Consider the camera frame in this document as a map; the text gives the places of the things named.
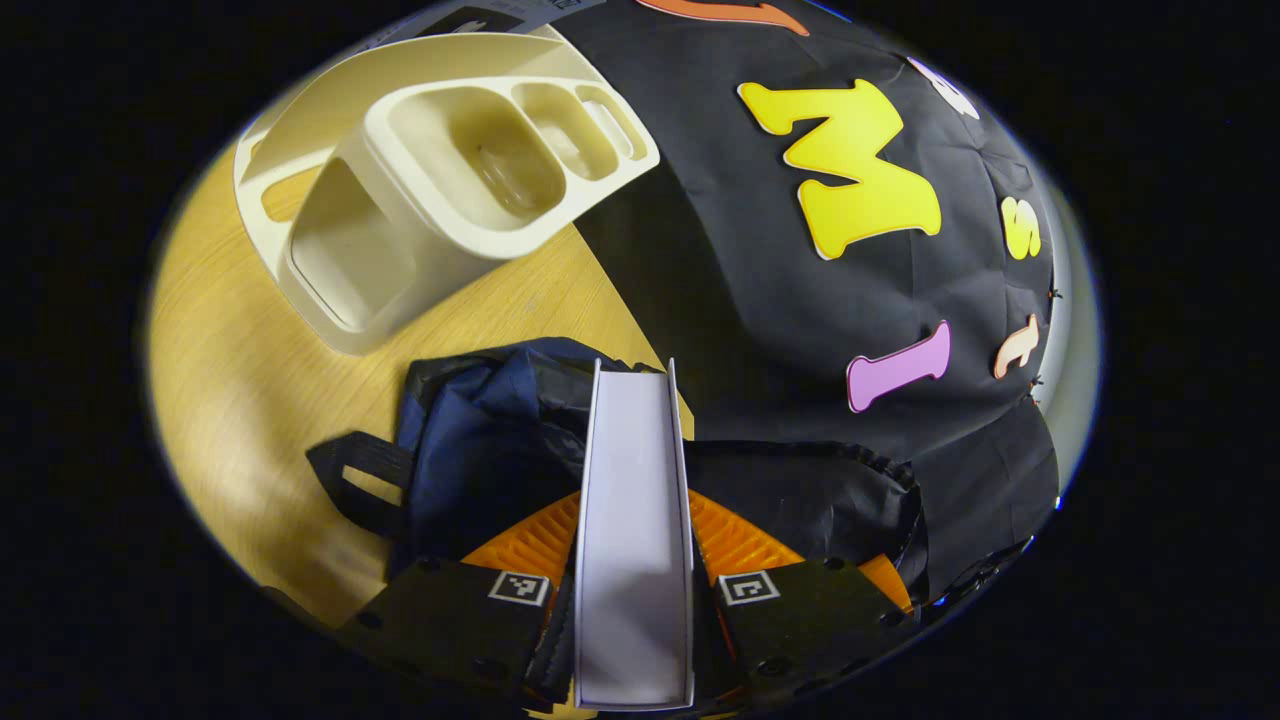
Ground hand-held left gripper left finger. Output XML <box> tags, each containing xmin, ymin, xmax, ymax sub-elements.
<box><xmin>335</xmin><ymin>490</ymin><xmax>581</xmax><ymax>713</ymax></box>

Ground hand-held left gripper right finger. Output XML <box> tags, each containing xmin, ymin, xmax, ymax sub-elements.
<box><xmin>688</xmin><ymin>488</ymin><xmax>906</xmax><ymax>713</ymax></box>

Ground white book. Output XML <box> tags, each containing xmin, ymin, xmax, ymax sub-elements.
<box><xmin>572</xmin><ymin>357</ymin><xmax>697</xmax><ymax>712</ymax></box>

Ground blue schoolbag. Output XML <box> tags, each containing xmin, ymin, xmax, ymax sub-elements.
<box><xmin>305</xmin><ymin>337</ymin><xmax>931</xmax><ymax>601</ymax></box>

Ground white plastic bookshelf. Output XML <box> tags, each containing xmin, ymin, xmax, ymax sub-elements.
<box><xmin>233</xmin><ymin>25</ymin><xmax>662</xmax><ymax>357</ymax></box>

